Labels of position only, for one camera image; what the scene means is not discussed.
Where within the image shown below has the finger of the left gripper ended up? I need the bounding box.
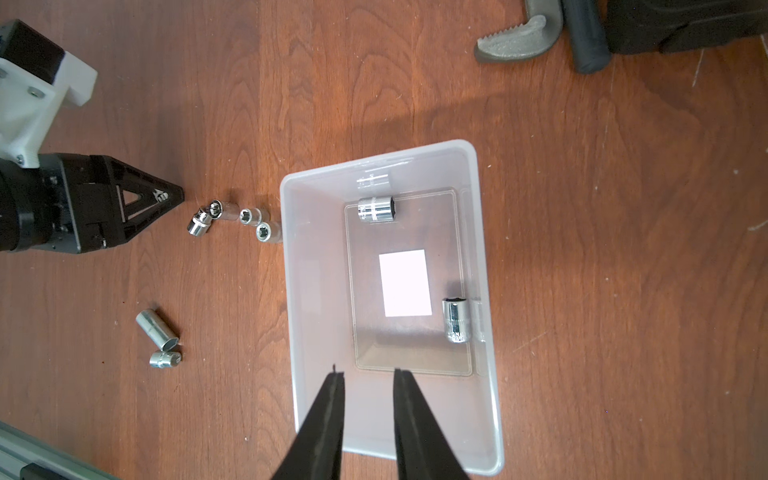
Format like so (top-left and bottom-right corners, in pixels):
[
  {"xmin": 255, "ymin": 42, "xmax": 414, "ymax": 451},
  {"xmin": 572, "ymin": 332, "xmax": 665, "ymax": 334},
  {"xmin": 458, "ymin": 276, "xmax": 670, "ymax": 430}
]
[{"xmin": 110, "ymin": 158, "xmax": 184, "ymax": 246}]

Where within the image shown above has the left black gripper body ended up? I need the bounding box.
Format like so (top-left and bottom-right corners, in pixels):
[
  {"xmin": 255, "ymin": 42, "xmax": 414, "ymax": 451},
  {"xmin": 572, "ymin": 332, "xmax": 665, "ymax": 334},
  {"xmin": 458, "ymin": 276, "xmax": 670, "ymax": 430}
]
[{"xmin": 1, "ymin": 154, "xmax": 120, "ymax": 254}]

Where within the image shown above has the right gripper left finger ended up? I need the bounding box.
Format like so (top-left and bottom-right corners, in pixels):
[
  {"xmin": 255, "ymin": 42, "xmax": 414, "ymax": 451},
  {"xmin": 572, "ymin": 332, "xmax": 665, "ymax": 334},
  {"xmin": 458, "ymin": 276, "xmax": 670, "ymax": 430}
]
[{"xmin": 272, "ymin": 370, "xmax": 346, "ymax": 479}]

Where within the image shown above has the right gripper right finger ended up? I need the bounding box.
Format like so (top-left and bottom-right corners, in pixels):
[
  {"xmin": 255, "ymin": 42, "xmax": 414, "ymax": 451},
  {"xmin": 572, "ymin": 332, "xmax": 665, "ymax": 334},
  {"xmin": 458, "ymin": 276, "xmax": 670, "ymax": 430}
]
[{"xmin": 393, "ymin": 369, "xmax": 469, "ymax": 479}]

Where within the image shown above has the translucent plastic storage box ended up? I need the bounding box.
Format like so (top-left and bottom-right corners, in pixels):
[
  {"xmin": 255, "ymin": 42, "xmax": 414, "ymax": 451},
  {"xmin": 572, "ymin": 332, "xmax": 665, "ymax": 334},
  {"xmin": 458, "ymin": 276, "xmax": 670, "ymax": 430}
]
[{"xmin": 280, "ymin": 140, "xmax": 504, "ymax": 476}]

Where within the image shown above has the short silver socket near long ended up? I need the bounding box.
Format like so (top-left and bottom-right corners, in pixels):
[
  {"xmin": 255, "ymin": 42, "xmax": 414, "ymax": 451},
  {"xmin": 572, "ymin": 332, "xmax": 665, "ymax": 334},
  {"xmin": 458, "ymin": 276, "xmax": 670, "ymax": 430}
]
[{"xmin": 149, "ymin": 351, "xmax": 182, "ymax": 369}]

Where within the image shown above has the white label in box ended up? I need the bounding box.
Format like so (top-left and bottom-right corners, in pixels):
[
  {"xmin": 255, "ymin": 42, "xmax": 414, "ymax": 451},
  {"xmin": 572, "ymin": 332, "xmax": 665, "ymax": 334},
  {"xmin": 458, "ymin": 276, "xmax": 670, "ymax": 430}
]
[{"xmin": 379, "ymin": 249, "xmax": 433, "ymax": 318}]

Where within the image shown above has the black plastic tool case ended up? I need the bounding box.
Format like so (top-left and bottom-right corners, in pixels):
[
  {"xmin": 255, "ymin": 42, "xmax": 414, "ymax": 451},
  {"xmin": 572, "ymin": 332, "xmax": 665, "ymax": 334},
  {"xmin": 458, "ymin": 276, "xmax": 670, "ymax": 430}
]
[{"xmin": 605, "ymin": 0, "xmax": 767, "ymax": 55}]

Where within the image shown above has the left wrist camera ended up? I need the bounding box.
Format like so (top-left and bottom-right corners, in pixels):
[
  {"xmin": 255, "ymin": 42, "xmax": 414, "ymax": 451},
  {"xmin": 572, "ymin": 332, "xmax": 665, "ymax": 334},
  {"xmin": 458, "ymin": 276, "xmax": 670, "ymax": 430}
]
[{"xmin": 1, "ymin": 19, "xmax": 97, "ymax": 169}]

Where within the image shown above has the aluminium rail frame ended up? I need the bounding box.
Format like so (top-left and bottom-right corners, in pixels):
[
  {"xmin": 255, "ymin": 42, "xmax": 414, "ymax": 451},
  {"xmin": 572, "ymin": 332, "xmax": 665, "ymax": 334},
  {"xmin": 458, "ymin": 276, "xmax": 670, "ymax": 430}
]
[{"xmin": 1, "ymin": 422, "xmax": 116, "ymax": 480}]

